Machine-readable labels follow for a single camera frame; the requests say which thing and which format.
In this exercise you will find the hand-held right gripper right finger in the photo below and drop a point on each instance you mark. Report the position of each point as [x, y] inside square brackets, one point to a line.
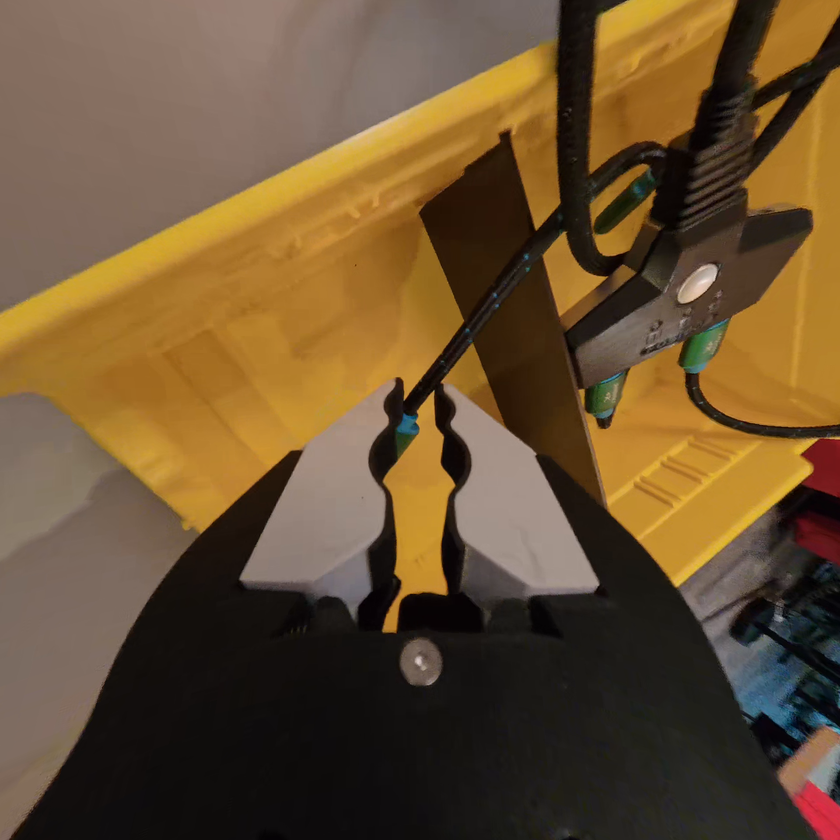
[518, 525]

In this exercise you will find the yellow plastic bin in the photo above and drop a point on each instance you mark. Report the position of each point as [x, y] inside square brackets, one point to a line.
[229, 328]

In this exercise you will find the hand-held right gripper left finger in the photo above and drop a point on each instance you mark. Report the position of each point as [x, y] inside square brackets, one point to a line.
[308, 525]

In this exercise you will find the black bin divider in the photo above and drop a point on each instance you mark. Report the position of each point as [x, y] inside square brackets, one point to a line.
[499, 262]

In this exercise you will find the red storage bin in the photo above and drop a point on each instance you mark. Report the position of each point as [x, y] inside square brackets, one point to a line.
[823, 485]

